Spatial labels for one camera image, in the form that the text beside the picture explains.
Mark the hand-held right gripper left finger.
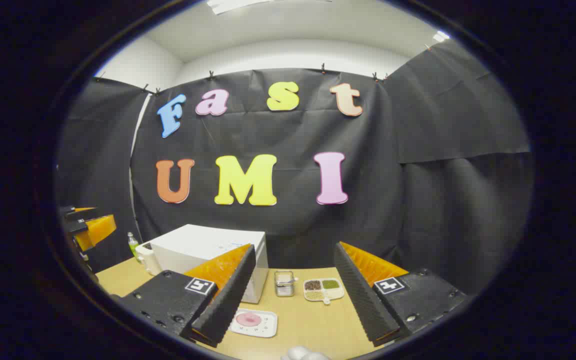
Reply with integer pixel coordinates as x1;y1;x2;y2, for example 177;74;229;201
113;243;258;349

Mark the white square plate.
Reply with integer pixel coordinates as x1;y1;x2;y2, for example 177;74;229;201
228;308;279;339

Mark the white rounded object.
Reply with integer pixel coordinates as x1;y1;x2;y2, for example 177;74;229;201
280;345;330;360

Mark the metal wire basket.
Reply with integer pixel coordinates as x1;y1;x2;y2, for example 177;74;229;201
274;270;297;298

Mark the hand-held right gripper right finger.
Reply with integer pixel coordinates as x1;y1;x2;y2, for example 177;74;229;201
333;241;469;347

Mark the clear bottle with green liquid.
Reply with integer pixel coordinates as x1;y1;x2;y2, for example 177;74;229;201
127;231;140;263

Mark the white microwave oven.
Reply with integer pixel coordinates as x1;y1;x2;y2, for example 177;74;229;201
149;224;269;304

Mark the pink ham slice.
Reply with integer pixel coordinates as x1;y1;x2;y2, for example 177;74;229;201
236;312;263;328

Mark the white divided tray of beans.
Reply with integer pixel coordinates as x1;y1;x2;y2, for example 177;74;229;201
302;278;345;306

